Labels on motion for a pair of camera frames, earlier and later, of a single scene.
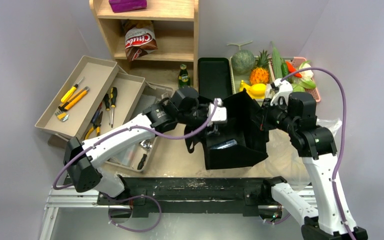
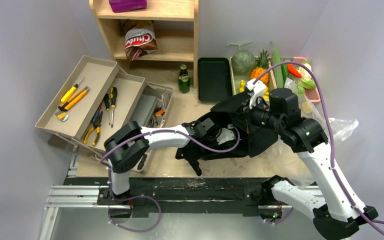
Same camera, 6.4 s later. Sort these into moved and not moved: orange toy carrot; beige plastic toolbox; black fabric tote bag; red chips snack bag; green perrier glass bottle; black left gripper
Moved: black left gripper; black fabric tote bag
Not moved: red chips snack bag; orange toy carrot; beige plastic toolbox; green perrier glass bottle
